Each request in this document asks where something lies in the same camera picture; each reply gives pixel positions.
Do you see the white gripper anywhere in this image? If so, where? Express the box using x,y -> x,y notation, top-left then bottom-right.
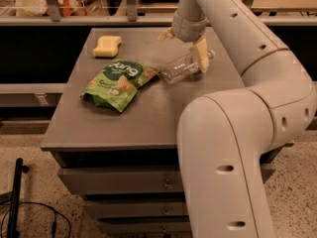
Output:
158,11 -> 209,72

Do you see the clear plastic water bottle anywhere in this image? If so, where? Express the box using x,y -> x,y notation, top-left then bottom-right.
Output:
158,54 -> 203,84

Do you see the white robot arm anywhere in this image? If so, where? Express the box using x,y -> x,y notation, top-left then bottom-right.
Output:
164,0 -> 316,238

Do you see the yellow sponge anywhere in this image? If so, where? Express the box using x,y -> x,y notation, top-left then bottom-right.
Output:
93,36 -> 121,58

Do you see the green snack bag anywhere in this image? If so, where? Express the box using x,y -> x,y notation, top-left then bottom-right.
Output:
80,59 -> 159,113

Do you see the grey metal railing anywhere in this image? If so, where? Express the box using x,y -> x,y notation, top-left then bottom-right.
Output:
0,0 -> 317,24

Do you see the grey drawer cabinet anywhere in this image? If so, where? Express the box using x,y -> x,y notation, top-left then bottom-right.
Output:
43,29 -> 243,234

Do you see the top drawer brass knob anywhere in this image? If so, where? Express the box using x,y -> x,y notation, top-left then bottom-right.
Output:
162,179 -> 173,190

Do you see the drawer brass knob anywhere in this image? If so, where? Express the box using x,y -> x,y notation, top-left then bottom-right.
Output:
161,226 -> 167,233
162,207 -> 170,216
162,179 -> 173,190

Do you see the middle drawer brass knob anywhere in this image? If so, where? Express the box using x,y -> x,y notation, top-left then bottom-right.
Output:
162,207 -> 170,216

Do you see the bottom drawer brass knob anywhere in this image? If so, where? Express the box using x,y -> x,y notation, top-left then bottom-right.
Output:
161,226 -> 167,233

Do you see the black stand pole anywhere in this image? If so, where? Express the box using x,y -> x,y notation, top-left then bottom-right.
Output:
6,158 -> 29,238

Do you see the black floor cable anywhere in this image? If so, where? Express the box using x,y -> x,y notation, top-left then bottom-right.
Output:
0,201 -> 72,238

